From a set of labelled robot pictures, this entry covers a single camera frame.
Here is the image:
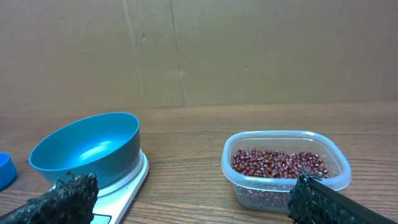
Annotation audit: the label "blue plastic measuring scoop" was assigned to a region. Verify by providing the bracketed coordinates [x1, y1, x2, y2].
[0, 152, 17, 190]

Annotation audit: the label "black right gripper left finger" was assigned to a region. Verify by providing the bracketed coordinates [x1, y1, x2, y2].
[1, 172, 99, 224]

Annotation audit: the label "clear plastic food container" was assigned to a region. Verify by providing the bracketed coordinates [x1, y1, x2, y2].
[221, 130, 351, 213]

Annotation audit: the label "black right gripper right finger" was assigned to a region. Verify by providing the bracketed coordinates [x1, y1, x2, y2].
[288, 169, 397, 224]

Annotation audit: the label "teal plastic bowl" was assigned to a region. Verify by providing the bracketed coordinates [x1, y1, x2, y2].
[29, 112, 140, 188]

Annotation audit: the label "red adzuki beans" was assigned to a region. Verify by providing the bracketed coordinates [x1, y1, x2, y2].
[232, 149, 330, 179]

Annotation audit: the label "white digital kitchen scale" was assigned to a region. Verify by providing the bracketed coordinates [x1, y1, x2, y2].
[49, 148, 150, 224]

